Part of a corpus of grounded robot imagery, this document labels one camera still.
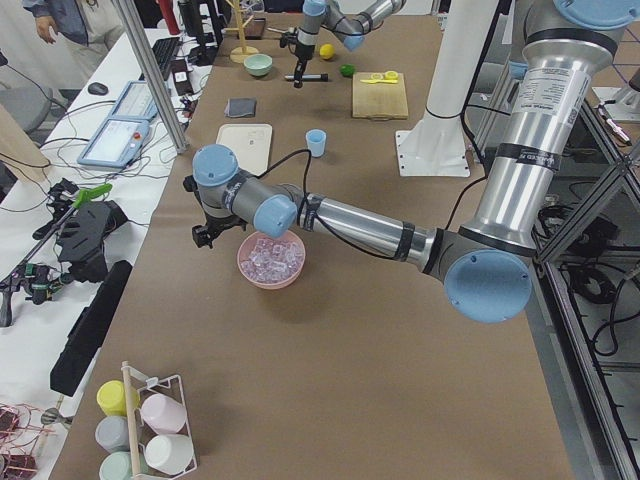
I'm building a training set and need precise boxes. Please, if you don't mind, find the wooden cutting board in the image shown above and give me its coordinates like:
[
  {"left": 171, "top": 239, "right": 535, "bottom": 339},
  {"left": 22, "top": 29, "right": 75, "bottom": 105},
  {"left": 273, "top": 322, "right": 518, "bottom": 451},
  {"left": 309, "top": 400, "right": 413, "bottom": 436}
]
[{"left": 352, "top": 71, "right": 409, "bottom": 120}]

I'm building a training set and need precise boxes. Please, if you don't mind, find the white cup rack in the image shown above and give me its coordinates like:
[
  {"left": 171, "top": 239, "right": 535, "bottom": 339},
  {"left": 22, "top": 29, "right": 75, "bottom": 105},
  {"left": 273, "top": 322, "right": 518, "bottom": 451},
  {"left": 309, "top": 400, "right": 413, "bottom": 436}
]
[{"left": 121, "top": 361, "right": 198, "bottom": 479}]

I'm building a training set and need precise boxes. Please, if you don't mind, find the teach pendant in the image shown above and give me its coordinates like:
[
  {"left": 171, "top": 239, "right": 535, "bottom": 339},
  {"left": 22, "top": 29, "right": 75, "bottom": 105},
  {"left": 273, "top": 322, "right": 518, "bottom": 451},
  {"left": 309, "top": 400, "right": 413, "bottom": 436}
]
[
  {"left": 110, "top": 81, "right": 158, "bottom": 120},
  {"left": 77, "top": 117, "right": 150, "bottom": 169}
]

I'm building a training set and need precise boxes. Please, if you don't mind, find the black long bar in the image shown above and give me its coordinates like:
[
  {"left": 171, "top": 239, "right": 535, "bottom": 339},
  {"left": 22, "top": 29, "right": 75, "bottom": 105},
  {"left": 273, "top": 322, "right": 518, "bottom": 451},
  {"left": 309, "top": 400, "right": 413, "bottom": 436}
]
[{"left": 49, "top": 260, "right": 132, "bottom": 397}]

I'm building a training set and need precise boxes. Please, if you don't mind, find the green lime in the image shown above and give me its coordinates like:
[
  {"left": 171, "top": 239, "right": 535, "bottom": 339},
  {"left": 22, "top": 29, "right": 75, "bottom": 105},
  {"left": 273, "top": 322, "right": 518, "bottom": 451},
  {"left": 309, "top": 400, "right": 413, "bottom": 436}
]
[{"left": 339, "top": 64, "right": 355, "bottom": 78}]

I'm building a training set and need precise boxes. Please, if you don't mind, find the pink bowl of ice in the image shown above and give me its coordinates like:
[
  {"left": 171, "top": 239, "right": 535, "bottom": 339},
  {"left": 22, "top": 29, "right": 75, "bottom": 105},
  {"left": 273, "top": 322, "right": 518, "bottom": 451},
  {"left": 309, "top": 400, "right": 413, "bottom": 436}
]
[{"left": 236, "top": 231, "right": 306, "bottom": 290}]

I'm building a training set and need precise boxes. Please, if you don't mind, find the light blue cup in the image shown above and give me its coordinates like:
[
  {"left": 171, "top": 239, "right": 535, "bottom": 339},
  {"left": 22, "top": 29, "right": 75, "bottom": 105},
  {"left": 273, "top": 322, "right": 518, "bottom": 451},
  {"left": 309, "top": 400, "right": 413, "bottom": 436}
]
[{"left": 305, "top": 129, "right": 327, "bottom": 158}]

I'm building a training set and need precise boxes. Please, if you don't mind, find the aluminium frame post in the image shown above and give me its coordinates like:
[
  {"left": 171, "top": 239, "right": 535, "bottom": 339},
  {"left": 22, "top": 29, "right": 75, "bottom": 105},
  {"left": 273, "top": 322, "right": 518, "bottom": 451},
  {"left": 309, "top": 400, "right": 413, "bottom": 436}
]
[{"left": 113, "top": 0, "right": 188, "bottom": 154}]

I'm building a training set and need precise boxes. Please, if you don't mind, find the black keyboard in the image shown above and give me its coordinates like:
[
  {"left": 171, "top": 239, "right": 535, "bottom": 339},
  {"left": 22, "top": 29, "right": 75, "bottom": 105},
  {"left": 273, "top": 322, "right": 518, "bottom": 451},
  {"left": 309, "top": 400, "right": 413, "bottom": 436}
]
[{"left": 152, "top": 37, "right": 180, "bottom": 80}]

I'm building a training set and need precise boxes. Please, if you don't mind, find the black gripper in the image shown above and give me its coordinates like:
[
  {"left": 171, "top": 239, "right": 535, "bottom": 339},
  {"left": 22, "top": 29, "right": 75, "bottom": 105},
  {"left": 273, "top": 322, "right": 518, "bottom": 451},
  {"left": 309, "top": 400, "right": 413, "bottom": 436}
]
[
  {"left": 279, "top": 28, "right": 315, "bottom": 88},
  {"left": 182, "top": 175, "right": 245, "bottom": 249}
]

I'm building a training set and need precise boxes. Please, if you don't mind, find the white cup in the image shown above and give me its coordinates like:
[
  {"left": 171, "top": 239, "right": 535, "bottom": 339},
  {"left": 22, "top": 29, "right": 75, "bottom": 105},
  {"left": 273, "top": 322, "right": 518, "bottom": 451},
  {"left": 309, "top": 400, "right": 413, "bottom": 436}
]
[{"left": 144, "top": 434, "right": 194, "bottom": 475}]

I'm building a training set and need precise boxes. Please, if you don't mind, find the mint green bowl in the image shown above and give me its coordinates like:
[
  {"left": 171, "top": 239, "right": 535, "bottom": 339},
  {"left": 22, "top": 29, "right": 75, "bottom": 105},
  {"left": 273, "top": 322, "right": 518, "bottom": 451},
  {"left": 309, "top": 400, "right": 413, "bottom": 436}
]
[{"left": 243, "top": 53, "right": 273, "bottom": 78}]

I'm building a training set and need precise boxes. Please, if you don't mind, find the mint cup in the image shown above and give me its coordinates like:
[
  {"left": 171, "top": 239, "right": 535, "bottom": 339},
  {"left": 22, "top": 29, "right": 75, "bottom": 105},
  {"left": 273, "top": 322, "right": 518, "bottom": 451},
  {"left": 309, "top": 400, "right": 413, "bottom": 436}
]
[{"left": 98, "top": 451, "right": 133, "bottom": 480}]

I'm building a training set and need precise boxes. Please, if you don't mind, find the yellow plastic knife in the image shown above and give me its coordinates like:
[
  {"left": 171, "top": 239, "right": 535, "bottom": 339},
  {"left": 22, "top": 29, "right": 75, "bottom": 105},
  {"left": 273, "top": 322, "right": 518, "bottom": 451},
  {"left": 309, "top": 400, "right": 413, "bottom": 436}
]
[{"left": 359, "top": 78, "right": 398, "bottom": 84}]

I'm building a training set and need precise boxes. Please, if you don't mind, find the pink cup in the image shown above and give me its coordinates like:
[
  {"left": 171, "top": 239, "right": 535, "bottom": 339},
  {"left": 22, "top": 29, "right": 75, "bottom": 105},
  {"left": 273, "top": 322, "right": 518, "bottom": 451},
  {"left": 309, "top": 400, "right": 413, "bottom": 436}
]
[{"left": 140, "top": 393, "right": 187, "bottom": 434}]

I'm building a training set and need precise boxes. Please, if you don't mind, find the grey folded cloth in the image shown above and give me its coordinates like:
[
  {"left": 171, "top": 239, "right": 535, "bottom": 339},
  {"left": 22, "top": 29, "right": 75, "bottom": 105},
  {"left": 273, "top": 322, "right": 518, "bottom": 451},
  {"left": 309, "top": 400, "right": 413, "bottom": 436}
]
[{"left": 224, "top": 98, "right": 257, "bottom": 118}]

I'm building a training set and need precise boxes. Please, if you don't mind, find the cream rabbit tray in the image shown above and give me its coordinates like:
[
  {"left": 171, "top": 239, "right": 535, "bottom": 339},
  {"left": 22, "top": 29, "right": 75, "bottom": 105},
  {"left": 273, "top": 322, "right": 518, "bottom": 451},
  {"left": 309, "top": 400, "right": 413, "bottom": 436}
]
[{"left": 216, "top": 124, "right": 273, "bottom": 175}]

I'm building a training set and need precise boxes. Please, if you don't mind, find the teach pendant near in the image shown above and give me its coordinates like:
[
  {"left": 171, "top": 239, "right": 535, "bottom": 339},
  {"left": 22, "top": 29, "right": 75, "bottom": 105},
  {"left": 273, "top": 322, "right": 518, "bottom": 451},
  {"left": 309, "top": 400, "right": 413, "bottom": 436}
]
[{"left": 77, "top": 117, "right": 150, "bottom": 169}]

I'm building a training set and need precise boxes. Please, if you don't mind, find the steel muddler black tip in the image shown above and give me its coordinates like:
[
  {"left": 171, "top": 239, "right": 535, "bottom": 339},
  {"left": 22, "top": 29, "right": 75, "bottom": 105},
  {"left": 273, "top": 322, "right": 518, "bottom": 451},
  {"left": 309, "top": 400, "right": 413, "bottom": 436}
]
[{"left": 284, "top": 73, "right": 329, "bottom": 82}]

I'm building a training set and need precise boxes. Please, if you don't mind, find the teach pendant far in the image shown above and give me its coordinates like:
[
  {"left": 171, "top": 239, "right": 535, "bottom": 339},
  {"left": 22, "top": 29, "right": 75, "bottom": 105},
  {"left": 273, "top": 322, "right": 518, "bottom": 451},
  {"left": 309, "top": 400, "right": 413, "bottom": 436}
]
[{"left": 110, "top": 81, "right": 158, "bottom": 120}]

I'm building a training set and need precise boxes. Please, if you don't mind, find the black computer mouse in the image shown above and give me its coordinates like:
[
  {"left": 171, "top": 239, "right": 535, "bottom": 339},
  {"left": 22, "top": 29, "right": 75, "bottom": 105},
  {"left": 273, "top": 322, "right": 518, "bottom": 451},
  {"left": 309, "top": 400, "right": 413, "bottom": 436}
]
[{"left": 87, "top": 82, "right": 109, "bottom": 96}]

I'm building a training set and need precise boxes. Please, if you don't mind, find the grey cup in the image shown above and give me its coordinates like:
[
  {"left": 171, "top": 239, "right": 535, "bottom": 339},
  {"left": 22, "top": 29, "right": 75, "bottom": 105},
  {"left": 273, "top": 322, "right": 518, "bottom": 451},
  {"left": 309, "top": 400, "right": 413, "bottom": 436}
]
[{"left": 95, "top": 416, "right": 130, "bottom": 453}]

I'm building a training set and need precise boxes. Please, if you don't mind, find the wooden mug tree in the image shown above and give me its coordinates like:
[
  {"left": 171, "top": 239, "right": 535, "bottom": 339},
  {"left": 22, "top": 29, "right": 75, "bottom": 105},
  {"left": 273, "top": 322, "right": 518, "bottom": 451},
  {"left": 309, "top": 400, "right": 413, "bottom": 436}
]
[{"left": 226, "top": 0, "right": 259, "bottom": 64}]

